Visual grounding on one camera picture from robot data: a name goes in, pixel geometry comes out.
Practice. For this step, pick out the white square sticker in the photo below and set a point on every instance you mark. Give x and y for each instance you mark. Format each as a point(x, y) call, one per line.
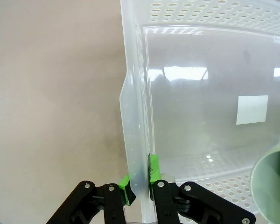
point(252, 109)

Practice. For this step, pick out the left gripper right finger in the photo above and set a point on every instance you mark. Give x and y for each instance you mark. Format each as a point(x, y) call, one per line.
point(168, 203)

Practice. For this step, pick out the translucent white perforated plastic basket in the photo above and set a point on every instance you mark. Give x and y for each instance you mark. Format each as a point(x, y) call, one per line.
point(189, 70)

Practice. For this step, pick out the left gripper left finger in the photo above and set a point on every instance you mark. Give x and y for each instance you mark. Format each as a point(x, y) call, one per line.
point(109, 205)

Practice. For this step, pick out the light green ceramic cup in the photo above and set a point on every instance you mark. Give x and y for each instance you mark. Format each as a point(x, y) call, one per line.
point(277, 177)

